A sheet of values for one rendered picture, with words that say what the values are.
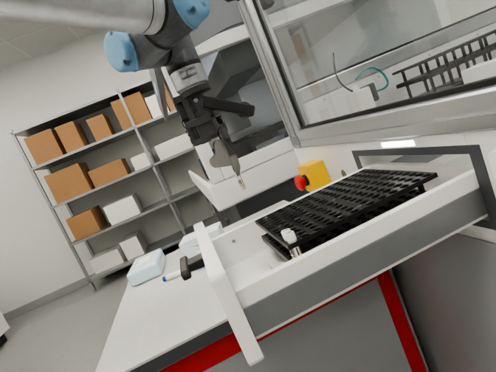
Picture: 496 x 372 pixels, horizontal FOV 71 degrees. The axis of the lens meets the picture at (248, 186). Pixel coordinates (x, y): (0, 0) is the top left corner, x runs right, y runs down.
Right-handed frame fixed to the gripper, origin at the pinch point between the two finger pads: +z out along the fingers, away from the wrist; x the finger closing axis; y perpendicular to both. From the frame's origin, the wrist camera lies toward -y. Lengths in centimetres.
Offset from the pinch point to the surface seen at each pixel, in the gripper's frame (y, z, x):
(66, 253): 208, 50, -383
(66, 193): 157, -18, -340
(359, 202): -9.7, 7.0, 35.6
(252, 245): 4.9, 11.6, 19.0
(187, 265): 14.7, 5.8, 32.4
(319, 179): -16.8, 10.2, -0.4
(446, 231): -16.1, 12.7, 42.0
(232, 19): -25, -45, -52
